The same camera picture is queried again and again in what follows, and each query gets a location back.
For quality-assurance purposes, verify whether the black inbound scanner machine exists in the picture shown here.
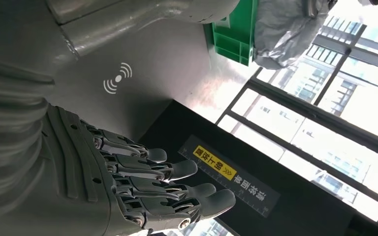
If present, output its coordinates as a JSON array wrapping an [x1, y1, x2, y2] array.
[[45, 16, 378, 236]]

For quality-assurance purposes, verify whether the green plastic crate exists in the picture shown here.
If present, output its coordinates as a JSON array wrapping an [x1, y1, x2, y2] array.
[[203, 0, 260, 67]]

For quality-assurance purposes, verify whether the dark window frame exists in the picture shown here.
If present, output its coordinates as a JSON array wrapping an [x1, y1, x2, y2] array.
[[215, 14, 378, 229]]

